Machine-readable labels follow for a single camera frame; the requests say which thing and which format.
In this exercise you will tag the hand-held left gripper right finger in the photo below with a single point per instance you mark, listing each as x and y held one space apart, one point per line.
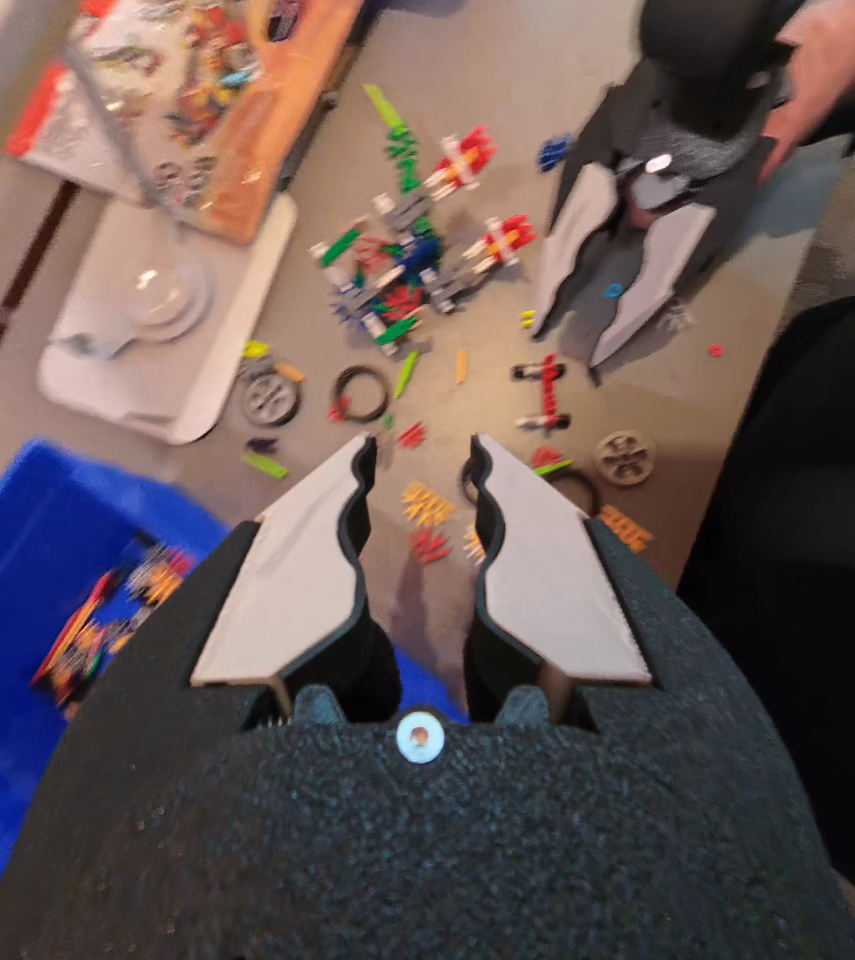
555 585

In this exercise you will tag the red fan connector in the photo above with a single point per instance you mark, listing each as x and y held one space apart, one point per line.
430 544
410 433

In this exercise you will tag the small red connector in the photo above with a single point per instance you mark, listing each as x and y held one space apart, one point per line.
337 411

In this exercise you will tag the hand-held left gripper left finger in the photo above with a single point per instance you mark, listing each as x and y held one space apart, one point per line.
285 585

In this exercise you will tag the orange printed toy box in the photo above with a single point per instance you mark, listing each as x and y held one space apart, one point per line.
247 135

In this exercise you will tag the grey snowflake connector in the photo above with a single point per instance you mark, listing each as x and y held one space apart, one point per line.
259 366

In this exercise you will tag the grey spoked wheel hub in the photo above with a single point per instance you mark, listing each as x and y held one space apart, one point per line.
624 457

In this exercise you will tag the red snowflake connector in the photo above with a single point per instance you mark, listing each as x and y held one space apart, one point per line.
545 455

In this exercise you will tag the grey wheel with black tire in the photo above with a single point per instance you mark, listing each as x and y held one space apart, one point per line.
270 397

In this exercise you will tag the pile of construction toy pieces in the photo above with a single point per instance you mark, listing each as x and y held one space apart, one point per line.
112 600

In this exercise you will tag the blue snowflake connector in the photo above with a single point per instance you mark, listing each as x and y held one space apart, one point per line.
555 150

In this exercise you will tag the purple clip connector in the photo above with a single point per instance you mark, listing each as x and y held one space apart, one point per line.
261 444

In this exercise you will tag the person's right hand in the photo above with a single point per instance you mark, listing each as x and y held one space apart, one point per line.
825 67

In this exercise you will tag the person's black clothing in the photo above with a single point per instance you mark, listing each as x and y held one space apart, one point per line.
810 562

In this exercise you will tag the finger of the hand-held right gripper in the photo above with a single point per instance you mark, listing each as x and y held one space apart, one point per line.
671 262
577 240

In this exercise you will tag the blue plastic bin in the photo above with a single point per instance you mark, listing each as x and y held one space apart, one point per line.
7 600

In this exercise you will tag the orange short rod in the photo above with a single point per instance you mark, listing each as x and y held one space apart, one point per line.
461 366
289 371

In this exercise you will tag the lime green rod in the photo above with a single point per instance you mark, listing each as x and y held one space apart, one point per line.
551 467
264 465
406 373

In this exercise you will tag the multicolour construction toy model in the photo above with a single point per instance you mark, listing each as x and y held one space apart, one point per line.
412 262

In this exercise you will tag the yellow fan connector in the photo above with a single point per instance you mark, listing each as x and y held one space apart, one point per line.
427 504
626 529
472 544

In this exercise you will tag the red connector rod assembly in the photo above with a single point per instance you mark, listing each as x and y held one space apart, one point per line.
546 390

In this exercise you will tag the silver monitor stand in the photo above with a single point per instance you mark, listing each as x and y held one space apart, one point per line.
210 352

